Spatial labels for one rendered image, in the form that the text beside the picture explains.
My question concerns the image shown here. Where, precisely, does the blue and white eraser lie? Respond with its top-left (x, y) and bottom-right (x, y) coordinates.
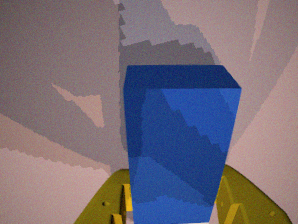
top-left (123, 65), bottom-right (242, 224)

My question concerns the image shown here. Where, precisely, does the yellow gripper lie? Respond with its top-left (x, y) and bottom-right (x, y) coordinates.
top-left (74, 164), bottom-right (292, 224)

